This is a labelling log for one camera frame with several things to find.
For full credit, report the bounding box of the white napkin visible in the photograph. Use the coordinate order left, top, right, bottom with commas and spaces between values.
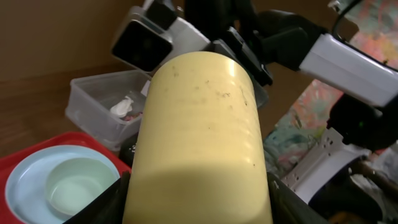
110, 96, 134, 118

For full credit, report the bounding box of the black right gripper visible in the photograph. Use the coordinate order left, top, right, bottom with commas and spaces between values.
184, 0, 273, 86

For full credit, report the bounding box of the clear plastic bin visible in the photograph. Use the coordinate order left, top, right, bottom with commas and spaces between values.
65, 69, 269, 152

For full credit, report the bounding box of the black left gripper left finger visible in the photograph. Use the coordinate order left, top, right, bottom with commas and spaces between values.
64, 171, 131, 224

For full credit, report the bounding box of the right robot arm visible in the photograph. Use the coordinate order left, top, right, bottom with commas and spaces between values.
185, 1, 397, 223

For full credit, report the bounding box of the red snack wrapper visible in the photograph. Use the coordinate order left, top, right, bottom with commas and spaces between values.
123, 112, 142, 122

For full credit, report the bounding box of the black plastic tray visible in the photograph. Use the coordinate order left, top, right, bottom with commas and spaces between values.
119, 133, 139, 167

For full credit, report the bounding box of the yellow plastic cup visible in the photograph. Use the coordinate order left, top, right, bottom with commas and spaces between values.
123, 52, 272, 223

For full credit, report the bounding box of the light blue round plate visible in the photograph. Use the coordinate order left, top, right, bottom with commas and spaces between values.
5, 145, 115, 223

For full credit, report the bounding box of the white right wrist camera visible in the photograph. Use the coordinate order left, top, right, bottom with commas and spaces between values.
111, 6, 210, 73

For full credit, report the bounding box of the red plastic tray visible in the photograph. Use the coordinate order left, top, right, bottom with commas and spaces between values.
1, 132, 131, 224

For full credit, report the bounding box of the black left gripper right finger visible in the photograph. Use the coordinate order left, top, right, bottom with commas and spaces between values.
267, 172, 329, 224

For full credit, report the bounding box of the light green bowl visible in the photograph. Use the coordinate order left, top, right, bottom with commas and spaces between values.
45, 157, 120, 217

